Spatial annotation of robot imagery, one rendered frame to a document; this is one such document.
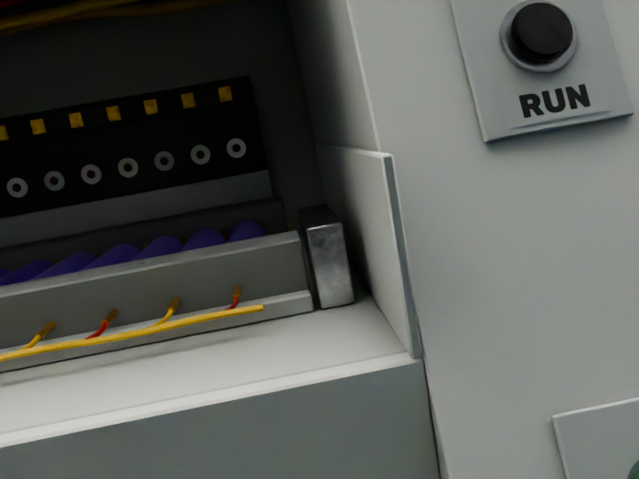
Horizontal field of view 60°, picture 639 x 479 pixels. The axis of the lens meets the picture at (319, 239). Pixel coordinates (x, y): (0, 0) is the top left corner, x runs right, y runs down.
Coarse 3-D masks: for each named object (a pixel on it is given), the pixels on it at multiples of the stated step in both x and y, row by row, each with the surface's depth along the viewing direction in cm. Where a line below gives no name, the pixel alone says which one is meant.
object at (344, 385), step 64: (192, 192) 31; (256, 192) 31; (384, 192) 13; (320, 256) 18; (384, 256) 14; (320, 320) 17; (384, 320) 16; (0, 384) 17; (64, 384) 16; (128, 384) 15; (192, 384) 14; (256, 384) 14; (320, 384) 13; (384, 384) 13; (0, 448) 13; (64, 448) 13; (128, 448) 13; (192, 448) 13; (256, 448) 13; (320, 448) 14; (384, 448) 14
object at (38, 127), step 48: (144, 96) 30; (192, 96) 30; (240, 96) 31; (0, 144) 30; (48, 144) 30; (96, 144) 31; (144, 144) 31; (192, 144) 31; (0, 192) 31; (48, 192) 31; (96, 192) 31
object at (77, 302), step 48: (240, 240) 20; (288, 240) 18; (0, 288) 19; (48, 288) 18; (96, 288) 18; (144, 288) 18; (192, 288) 18; (240, 288) 18; (288, 288) 19; (0, 336) 18; (48, 336) 18; (96, 336) 17
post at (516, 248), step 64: (320, 0) 20; (384, 0) 15; (448, 0) 15; (320, 64) 23; (384, 64) 14; (448, 64) 15; (320, 128) 29; (384, 128) 14; (448, 128) 14; (576, 128) 14; (448, 192) 14; (512, 192) 14; (576, 192) 14; (448, 256) 14; (512, 256) 14; (576, 256) 14; (448, 320) 14; (512, 320) 14; (576, 320) 14; (448, 384) 13; (512, 384) 13; (576, 384) 13; (448, 448) 13; (512, 448) 13
